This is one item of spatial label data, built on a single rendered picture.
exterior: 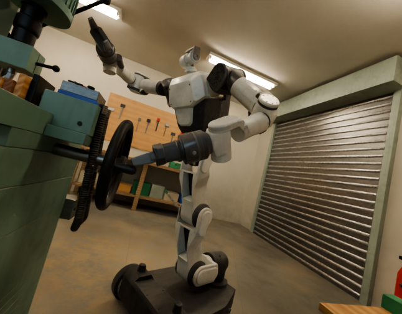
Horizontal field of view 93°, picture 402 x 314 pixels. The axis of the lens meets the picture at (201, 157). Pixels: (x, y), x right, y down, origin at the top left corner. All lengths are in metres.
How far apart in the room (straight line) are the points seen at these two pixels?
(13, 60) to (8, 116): 0.28
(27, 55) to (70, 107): 0.19
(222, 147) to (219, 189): 3.87
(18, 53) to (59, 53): 3.88
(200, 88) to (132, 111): 3.22
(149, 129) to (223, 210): 2.40
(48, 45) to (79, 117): 4.14
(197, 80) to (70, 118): 0.57
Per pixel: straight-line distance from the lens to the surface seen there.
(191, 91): 0.96
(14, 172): 0.59
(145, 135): 4.02
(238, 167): 4.58
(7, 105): 0.51
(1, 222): 0.63
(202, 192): 1.11
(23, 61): 0.76
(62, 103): 0.65
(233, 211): 4.66
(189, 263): 1.24
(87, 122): 0.62
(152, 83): 1.34
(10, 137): 0.54
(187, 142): 0.52
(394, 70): 3.08
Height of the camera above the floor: 0.84
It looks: 6 degrees up
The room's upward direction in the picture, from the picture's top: 15 degrees clockwise
